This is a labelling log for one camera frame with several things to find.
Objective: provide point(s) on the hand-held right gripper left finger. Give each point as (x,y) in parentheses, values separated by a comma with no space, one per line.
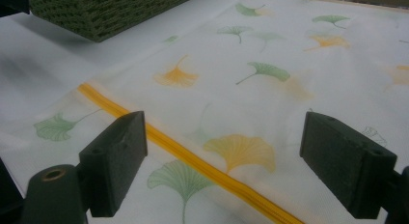
(112,162)

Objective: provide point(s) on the green woven basket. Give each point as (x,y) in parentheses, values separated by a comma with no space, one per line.
(112,14)

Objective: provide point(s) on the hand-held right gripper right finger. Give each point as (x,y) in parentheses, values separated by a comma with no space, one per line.
(344,162)

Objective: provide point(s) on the leaf print mesh laundry bag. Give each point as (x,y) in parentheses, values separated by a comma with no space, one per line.
(225,89)

